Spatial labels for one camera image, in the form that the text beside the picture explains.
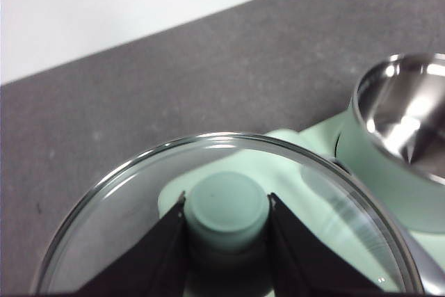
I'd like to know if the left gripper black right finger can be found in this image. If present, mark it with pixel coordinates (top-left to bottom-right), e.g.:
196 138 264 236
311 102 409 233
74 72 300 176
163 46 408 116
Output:
268 192 383 297

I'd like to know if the glass lid with green knob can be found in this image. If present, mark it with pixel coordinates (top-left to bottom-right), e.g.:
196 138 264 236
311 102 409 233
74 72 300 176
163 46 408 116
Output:
29 131 427 297

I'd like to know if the green pot with long handle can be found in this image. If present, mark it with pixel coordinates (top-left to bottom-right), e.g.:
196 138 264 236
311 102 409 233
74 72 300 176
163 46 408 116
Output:
335 52 445 234

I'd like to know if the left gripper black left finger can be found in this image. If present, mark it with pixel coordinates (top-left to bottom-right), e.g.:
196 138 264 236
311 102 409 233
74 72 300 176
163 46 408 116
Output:
74 191 191 297

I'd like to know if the green breakfast machine base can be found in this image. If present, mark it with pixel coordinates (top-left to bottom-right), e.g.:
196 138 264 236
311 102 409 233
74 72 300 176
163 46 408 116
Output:
266 115 445 297

